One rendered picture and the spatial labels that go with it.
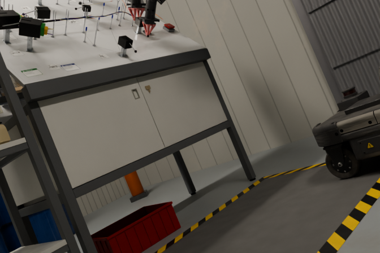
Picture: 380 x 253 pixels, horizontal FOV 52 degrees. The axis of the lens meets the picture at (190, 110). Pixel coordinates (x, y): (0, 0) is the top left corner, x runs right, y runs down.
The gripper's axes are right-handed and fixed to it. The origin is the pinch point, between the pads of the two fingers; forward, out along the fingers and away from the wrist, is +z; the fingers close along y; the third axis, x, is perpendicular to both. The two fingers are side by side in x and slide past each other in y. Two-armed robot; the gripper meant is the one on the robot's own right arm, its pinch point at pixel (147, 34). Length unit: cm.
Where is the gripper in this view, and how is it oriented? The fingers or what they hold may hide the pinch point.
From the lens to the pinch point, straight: 232.1
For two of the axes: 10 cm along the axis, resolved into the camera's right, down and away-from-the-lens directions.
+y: -8.0, 1.1, -5.9
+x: 5.8, 4.2, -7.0
